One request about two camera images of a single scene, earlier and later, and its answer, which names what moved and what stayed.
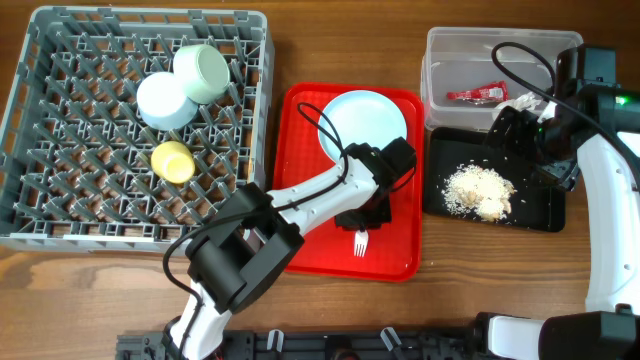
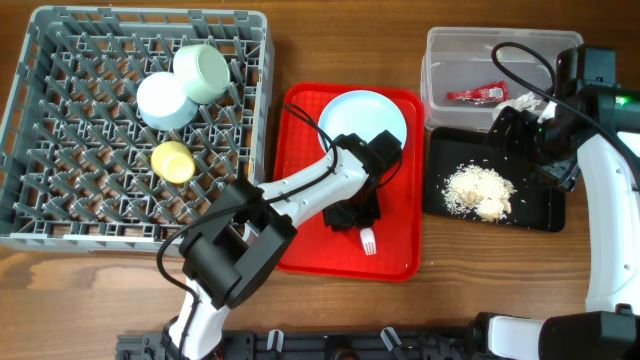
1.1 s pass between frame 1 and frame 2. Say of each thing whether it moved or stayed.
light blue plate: stayed
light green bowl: stayed
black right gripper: stayed
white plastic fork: moved
